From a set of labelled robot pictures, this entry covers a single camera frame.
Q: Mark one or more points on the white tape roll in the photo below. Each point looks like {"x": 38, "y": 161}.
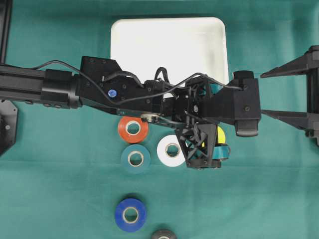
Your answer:
{"x": 163, "y": 155}

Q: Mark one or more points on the blue tape roll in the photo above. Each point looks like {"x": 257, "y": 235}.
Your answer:
{"x": 122, "y": 222}

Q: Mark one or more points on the white plastic tray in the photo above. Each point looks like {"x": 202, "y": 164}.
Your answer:
{"x": 183, "y": 46}

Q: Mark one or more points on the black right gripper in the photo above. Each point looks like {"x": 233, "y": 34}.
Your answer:
{"x": 199, "y": 143}

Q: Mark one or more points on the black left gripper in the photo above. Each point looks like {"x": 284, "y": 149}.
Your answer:
{"x": 308, "y": 65}

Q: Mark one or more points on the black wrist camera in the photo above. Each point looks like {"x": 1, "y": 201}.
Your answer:
{"x": 237, "y": 104}

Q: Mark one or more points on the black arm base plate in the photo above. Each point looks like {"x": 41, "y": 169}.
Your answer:
{"x": 8, "y": 123}

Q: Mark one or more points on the red tape roll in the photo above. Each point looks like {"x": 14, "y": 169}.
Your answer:
{"x": 138, "y": 137}

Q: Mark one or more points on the green tape roll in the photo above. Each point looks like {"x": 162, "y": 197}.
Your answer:
{"x": 136, "y": 149}

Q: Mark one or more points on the yellow tape roll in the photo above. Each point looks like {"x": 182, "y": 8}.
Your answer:
{"x": 221, "y": 135}

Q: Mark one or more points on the black tape roll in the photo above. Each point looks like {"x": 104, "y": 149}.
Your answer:
{"x": 163, "y": 234}

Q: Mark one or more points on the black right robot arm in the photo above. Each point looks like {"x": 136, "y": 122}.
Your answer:
{"x": 101, "y": 84}

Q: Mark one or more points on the black aluminium frame rail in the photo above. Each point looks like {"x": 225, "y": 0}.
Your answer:
{"x": 5, "y": 15}

